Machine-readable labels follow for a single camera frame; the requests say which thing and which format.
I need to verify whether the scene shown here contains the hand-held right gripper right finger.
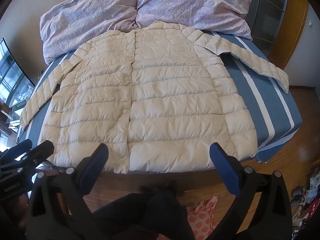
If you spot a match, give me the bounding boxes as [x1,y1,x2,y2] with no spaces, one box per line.
[207,142,293,240]

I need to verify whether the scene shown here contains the lavender crumpled duvet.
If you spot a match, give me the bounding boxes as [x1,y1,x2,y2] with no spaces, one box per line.
[135,0,253,40]

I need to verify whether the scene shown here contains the large glass window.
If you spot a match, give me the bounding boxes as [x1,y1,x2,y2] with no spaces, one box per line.
[0,37,36,108]

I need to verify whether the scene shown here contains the cream quilted puffer jacket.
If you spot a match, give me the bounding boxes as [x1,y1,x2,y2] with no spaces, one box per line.
[19,21,290,174]

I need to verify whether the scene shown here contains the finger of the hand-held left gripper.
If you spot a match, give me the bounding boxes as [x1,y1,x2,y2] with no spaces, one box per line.
[5,140,55,174]
[0,139,33,165]

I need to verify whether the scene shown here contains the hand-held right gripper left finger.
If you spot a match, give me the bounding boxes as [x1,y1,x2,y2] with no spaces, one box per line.
[26,143,109,240]

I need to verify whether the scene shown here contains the pink polka dot cloth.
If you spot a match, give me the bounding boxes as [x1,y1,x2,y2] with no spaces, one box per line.
[186,196,218,240]

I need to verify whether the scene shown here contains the cluttered dark side table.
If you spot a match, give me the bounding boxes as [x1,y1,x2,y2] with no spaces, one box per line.
[0,102,25,134]

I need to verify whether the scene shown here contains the pile of shoes and clutter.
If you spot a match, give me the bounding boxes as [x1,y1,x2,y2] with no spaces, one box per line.
[289,165,320,232]

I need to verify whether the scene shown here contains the wooden framed wall cabinet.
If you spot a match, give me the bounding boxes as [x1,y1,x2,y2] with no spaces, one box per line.
[232,0,309,70]

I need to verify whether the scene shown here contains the person's legs in dark trousers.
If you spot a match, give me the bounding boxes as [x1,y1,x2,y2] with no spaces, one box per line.
[92,180,196,240]

